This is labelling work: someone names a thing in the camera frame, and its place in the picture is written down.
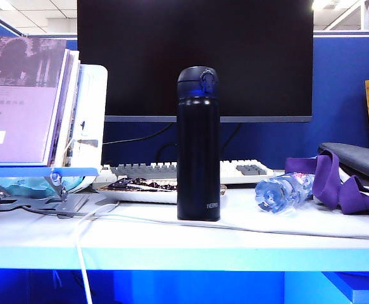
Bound white and grey keyboard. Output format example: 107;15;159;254
101;160;275;185

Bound white cable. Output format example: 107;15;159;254
85;186;369;240
73;201;122;304

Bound dark grey pouch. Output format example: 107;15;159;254
317;142;369;184

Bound dark snack wrappers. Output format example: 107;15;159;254
106;177;178;193

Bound looped black monitor cable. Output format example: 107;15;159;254
156;122;242;163

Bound purple cover book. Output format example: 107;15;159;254
0;34;80;165

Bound clear mineral water bottle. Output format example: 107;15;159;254
254;172;315;216

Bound white snack tray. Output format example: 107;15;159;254
96;183;228;204

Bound black thermos flask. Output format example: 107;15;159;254
177;66;222;222

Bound blue cabinet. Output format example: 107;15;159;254
284;271;369;304

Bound blue metal book stand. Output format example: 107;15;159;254
0;164;101;219

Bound black computer monitor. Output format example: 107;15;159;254
77;0;314;124

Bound thin black monitor cable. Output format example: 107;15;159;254
103;122;175;147

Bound purple strap tote bag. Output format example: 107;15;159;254
285;151;369;215

